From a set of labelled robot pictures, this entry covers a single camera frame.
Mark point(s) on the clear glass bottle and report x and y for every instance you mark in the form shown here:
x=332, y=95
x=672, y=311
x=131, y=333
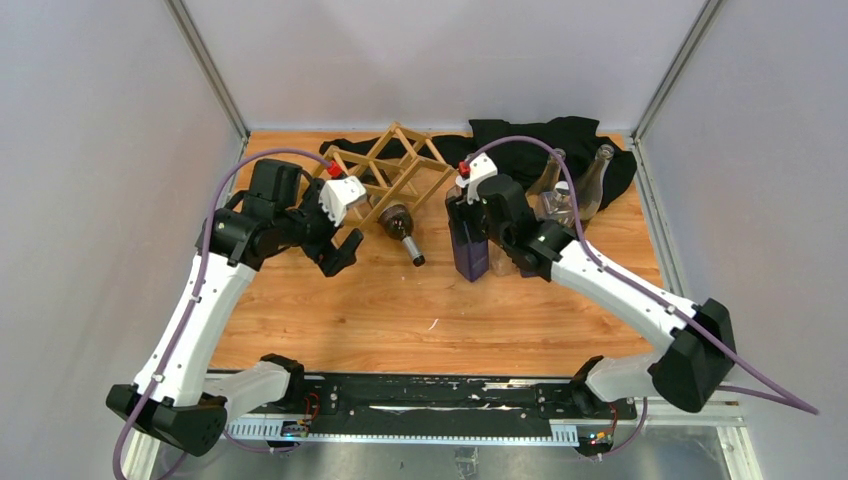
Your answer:
x=500, y=263

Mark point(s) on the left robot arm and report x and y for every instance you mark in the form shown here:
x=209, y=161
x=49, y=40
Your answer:
x=284, y=207

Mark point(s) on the wooden lattice wine rack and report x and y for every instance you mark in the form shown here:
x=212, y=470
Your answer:
x=402, y=167

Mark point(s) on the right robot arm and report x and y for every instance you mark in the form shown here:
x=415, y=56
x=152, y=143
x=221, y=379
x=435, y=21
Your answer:
x=693, y=344

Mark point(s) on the blue labelled clear bottle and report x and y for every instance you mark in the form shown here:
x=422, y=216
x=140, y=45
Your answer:
x=471, y=259

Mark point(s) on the dark brown wine bottle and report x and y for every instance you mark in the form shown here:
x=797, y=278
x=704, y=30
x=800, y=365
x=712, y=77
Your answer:
x=398, y=224

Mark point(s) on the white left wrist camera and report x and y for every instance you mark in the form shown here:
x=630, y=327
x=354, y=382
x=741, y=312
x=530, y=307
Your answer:
x=338, y=196

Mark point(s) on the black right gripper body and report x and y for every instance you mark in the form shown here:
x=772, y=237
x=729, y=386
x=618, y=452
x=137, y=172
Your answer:
x=473, y=215

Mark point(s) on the clear bottle with black label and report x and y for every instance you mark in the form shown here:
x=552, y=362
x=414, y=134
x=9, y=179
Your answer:
x=547, y=179

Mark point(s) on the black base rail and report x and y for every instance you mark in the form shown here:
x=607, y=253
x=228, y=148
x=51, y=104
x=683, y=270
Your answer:
x=435, y=409

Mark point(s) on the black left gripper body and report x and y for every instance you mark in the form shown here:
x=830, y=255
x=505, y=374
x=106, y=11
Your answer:
x=316, y=227

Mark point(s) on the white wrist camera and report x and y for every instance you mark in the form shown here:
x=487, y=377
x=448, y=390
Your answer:
x=338, y=196
x=471, y=173

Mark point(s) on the clear bottle with silver label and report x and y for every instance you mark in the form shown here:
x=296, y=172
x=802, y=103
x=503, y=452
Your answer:
x=589, y=188

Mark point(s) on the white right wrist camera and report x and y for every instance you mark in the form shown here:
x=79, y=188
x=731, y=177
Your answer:
x=471, y=173

